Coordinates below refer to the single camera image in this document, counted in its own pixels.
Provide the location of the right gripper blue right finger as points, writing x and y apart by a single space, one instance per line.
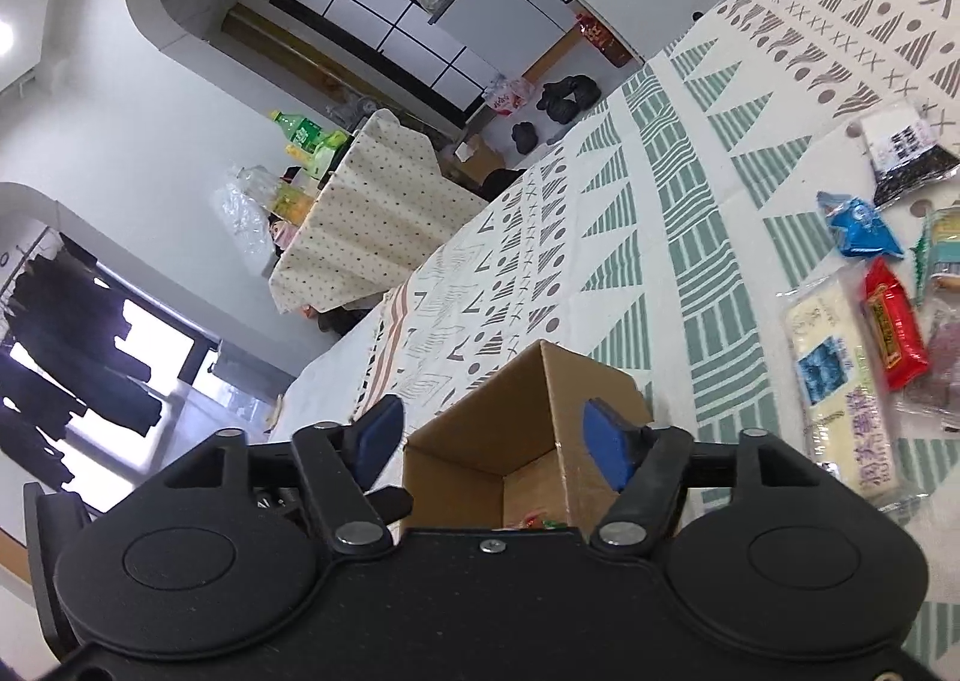
616 446

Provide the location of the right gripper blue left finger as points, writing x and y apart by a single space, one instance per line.
372 440

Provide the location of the white long cracker pack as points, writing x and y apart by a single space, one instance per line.
844 412

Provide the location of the red snack bar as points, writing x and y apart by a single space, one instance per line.
890 315

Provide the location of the blue candy wrapper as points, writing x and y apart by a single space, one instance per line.
856 227

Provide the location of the green trimmed cake pack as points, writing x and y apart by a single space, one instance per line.
937 255

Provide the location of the black white snack pack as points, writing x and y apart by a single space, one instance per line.
904 152

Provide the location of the purple clear snack pack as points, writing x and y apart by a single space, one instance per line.
936 391

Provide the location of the brown cardboard box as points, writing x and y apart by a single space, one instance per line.
511 453

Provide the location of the round table with dotted cloth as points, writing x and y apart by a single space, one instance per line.
380 216

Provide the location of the yellow oil bottle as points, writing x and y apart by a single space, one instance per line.
290 204

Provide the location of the green soda bottle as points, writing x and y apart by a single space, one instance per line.
300 131

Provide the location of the black shoes pile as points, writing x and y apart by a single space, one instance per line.
562 101

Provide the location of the pink white plastic bag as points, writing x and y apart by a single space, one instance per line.
505 97

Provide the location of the white kitchen cabinet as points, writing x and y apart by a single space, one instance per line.
473 41

